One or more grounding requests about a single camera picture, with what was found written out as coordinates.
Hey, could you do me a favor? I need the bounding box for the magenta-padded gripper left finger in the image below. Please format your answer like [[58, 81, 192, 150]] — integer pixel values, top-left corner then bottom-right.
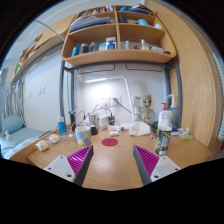
[[43, 144, 95, 187]]

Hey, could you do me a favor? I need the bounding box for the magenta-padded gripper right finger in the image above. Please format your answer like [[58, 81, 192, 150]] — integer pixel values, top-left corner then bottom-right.
[[133, 144, 182, 187]]

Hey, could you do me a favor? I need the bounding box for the clear bottle with dark label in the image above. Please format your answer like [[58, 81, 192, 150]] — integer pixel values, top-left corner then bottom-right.
[[154, 110, 174, 157]]

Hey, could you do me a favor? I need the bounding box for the round cream wrapped bun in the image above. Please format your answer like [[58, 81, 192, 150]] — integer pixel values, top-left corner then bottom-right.
[[48, 133, 61, 144], [35, 139, 50, 152]]

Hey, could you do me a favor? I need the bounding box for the small blue box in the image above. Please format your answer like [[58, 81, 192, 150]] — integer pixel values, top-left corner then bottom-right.
[[170, 125, 180, 136]]

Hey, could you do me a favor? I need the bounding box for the blue and cream patterned mug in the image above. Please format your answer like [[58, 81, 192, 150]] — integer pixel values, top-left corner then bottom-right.
[[74, 125, 93, 146]]

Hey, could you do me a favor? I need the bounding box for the blue tube with white cap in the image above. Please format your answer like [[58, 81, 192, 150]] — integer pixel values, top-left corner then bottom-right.
[[56, 116, 67, 136]]

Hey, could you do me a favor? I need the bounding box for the pink and white packet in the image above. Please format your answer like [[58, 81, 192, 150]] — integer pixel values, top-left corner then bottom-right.
[[178, 127, 191, 136]]

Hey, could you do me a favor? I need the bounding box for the white tissue pack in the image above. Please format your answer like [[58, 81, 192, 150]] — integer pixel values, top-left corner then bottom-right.
[[128, 120, 152, 137]]

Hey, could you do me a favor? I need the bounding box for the bed with teal sheet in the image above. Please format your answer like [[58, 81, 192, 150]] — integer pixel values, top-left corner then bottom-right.
[[0, 114, 51, 159]]

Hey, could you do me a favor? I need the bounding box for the black electric shaver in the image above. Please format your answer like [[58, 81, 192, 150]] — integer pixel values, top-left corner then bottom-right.
[[68, 110, 78, 133]]

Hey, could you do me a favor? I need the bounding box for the small black jar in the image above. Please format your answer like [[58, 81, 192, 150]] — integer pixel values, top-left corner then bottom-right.
[[89, 124, 99, 136]]

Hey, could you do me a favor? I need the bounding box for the flat round red coaster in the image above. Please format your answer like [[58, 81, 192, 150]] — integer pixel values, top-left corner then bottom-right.
[[101, 137, 119, 147]]

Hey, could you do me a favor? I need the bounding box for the steel cup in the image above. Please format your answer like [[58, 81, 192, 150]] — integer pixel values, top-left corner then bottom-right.
[[88, 113, 98, 127]]

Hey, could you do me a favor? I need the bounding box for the small white plush toy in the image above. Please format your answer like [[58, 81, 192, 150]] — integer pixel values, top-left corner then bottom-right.
[[3, 129, 12, 142]]

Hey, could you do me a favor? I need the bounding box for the white power strip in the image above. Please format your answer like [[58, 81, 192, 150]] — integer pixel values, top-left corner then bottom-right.
[[107, 124, 126, 132]]

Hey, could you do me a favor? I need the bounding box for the brown tree creature figurine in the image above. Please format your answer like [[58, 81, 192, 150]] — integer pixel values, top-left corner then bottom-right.
[[138, 93, 156, 125]]

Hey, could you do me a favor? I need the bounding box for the teal pillow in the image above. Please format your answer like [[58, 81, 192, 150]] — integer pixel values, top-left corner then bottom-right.
[[1, 114, 25, 134]]

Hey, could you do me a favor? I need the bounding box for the white desk lamp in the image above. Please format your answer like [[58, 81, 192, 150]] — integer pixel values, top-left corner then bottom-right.
[[84, 75, 136, 131]]

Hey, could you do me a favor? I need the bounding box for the grey striped curtain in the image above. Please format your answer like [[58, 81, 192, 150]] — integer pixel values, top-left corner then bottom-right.
[[0, 83, 24, 118]]

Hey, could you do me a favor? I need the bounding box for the wooden shelf unit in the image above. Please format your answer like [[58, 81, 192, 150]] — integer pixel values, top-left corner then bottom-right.
[[61, 3, 178, 67]]

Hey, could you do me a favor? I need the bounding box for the long wooden overhead bunk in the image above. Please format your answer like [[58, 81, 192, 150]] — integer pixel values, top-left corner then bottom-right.
[[9, 14, 78, 84]]

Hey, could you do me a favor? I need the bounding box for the white wall box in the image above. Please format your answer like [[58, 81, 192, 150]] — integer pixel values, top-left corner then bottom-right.
[[133, 95, 143, 108]]

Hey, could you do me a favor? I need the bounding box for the grey metal frame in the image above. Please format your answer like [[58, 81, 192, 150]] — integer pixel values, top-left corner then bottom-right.
[[58, 56, 183, 129]]

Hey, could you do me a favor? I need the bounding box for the black power cable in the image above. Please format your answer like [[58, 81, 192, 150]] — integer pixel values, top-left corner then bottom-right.
[[112, 97, 135, 117]]

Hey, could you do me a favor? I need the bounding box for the white wall socket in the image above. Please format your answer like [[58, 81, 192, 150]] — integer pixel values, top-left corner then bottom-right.
[[100, 96, 111, 108], [111, 96, 123, 108]]

